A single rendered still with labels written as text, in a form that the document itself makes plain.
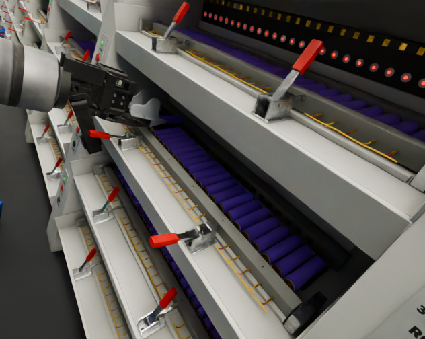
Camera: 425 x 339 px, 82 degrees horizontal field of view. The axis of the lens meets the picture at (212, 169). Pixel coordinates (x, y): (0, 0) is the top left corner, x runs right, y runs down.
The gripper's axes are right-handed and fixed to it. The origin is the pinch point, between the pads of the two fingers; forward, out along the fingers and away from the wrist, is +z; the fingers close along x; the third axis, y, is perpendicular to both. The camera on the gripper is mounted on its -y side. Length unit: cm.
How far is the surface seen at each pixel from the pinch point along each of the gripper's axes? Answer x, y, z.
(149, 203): -19.1, -7.3, -8.4
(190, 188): -21.7, -2.4, -4.0
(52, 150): 58, -43, -3
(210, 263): -33.2, -5.8, -6.7
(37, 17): 138, -4, -4
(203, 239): -30.7, -4.1, -7.1
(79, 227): 12.4, -42.7, -3.9
